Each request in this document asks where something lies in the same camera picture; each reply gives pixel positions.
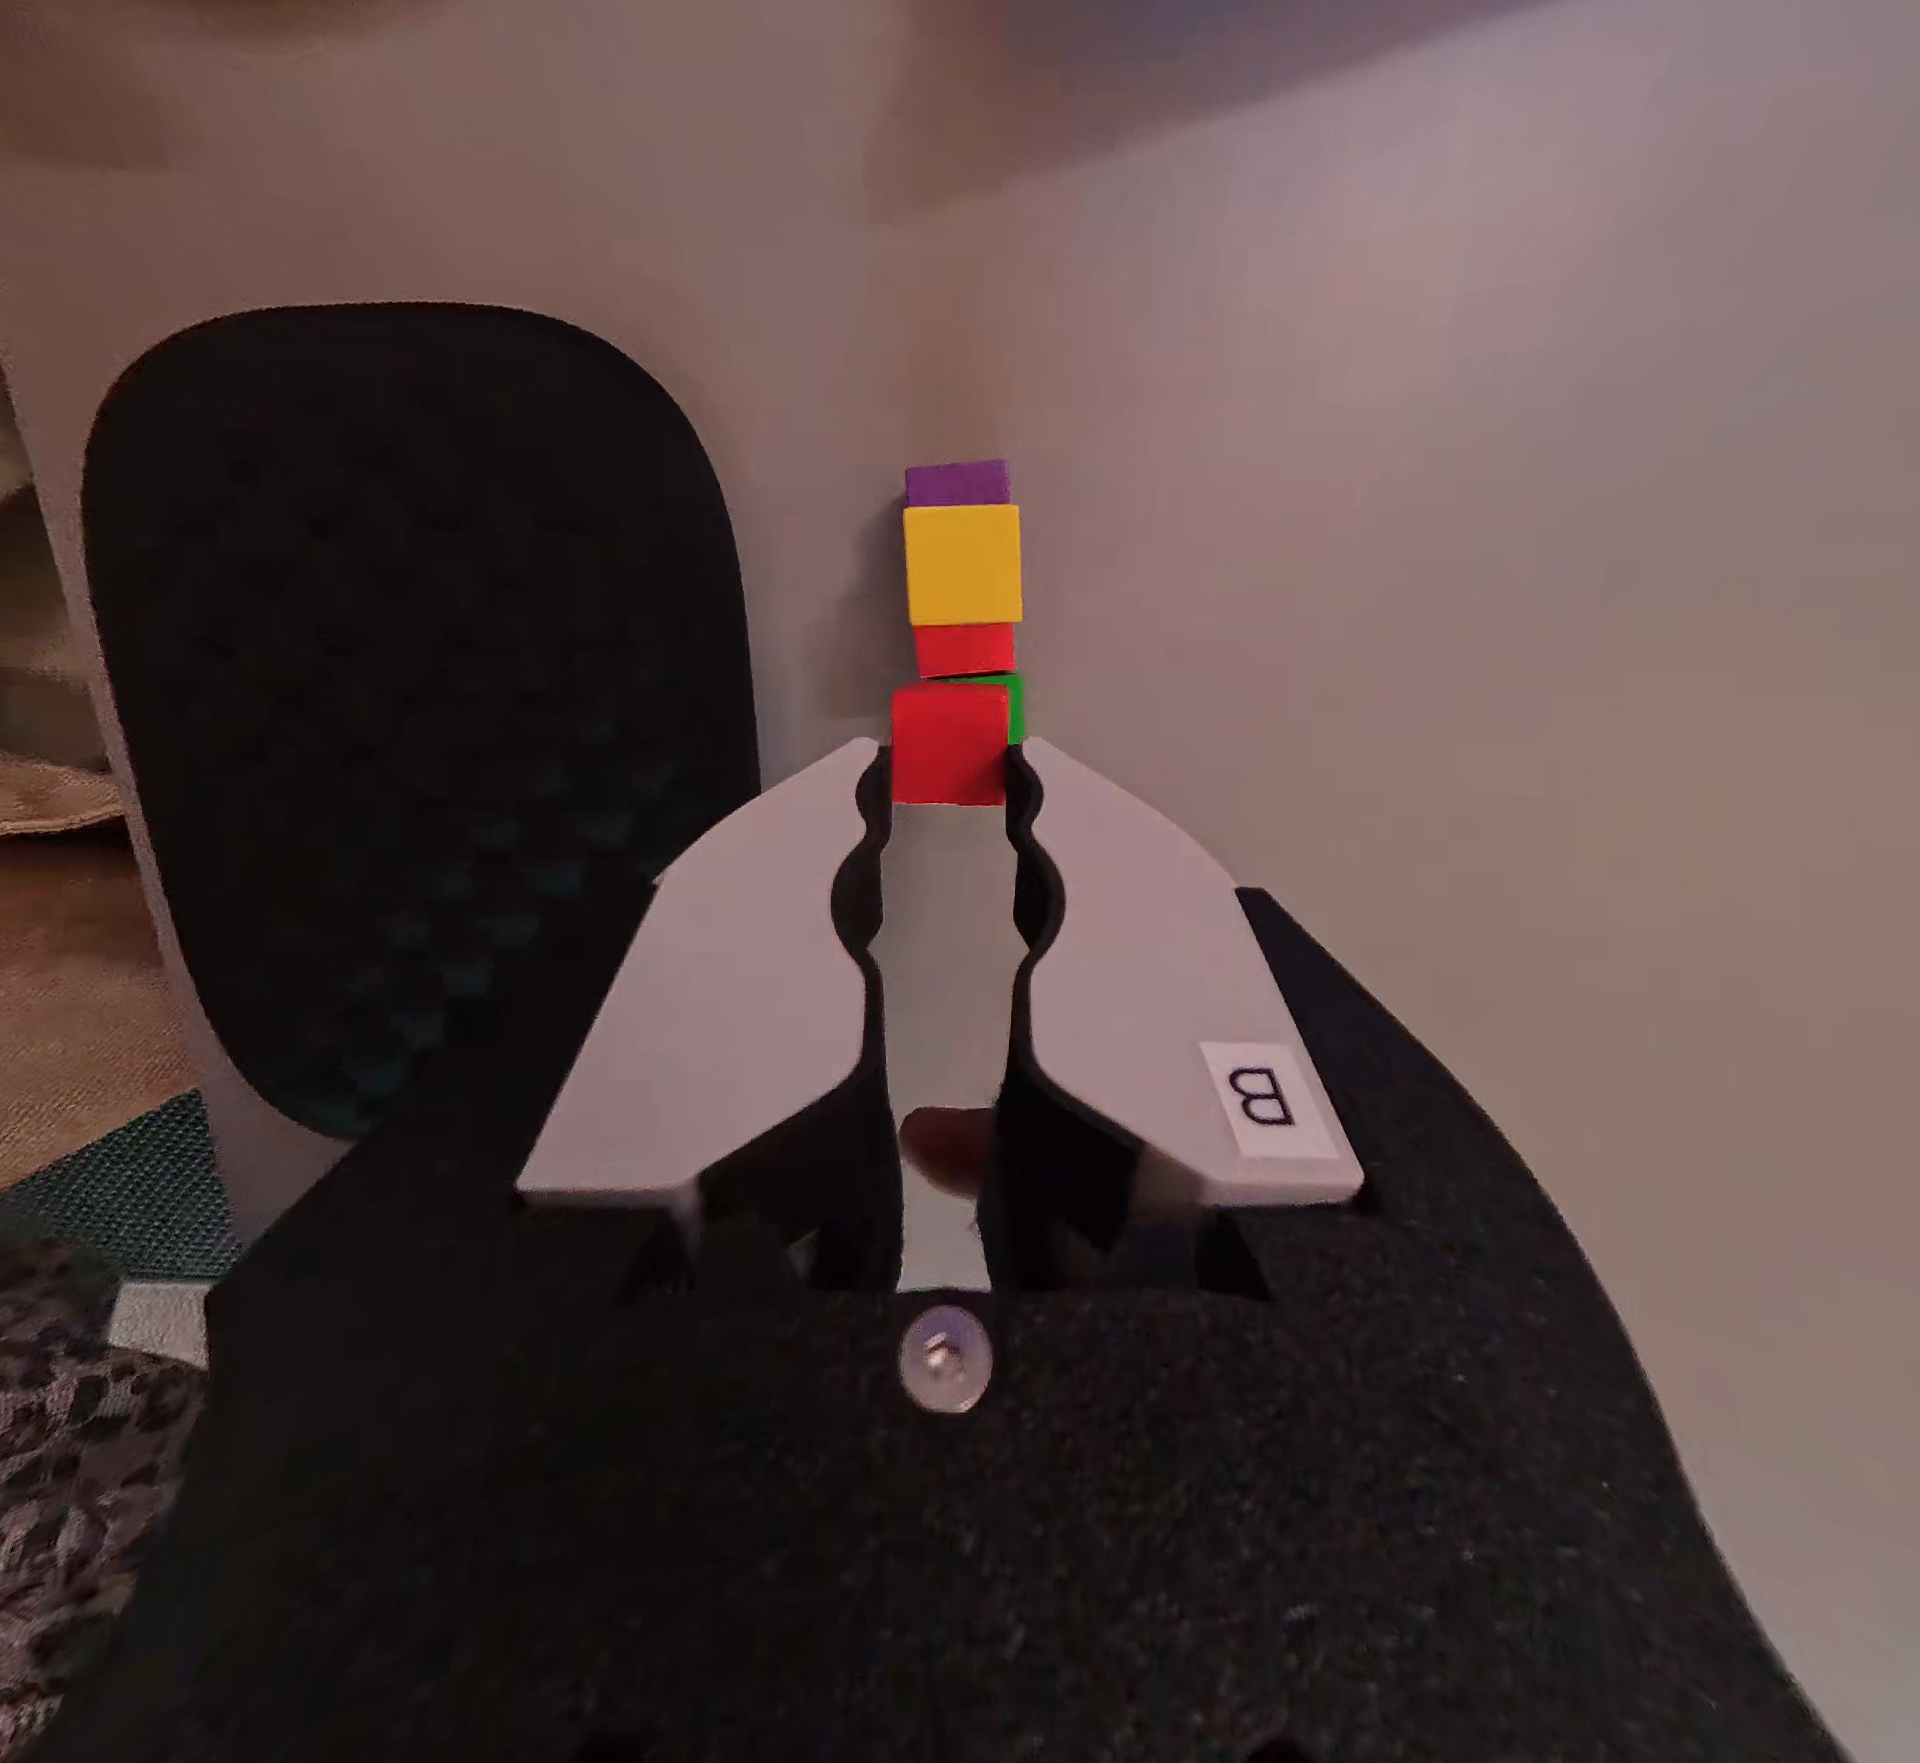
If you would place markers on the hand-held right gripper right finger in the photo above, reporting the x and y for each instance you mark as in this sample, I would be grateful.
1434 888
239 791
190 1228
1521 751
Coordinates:
1171 999

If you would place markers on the person's leopard print top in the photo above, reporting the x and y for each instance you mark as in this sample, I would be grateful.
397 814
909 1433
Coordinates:
76 1462

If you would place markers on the green wooden cube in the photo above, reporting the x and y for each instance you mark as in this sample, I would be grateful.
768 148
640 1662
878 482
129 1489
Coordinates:
1017 711

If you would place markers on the teal mesh chair seat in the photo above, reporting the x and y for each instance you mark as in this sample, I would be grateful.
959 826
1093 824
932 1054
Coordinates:
135 1192

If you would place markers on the red wooden cube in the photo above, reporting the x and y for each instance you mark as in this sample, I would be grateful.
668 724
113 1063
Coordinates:
963 648
949 743

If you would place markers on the person's right hand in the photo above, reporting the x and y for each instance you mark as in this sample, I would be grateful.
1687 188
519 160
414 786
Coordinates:
944 1148

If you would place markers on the yellow wooden cube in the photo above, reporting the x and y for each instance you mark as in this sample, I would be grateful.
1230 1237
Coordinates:
963 565

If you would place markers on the black bumpy wrist pad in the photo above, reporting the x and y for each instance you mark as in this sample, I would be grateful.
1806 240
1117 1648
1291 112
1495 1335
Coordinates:
375 667

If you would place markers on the grey desk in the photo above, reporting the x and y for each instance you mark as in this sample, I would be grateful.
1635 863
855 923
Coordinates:
1424 594

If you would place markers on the purple wooden cube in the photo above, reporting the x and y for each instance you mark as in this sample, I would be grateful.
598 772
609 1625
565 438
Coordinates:
957 484

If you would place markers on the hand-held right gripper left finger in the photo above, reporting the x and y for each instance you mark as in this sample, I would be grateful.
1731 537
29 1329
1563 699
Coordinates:
721 999

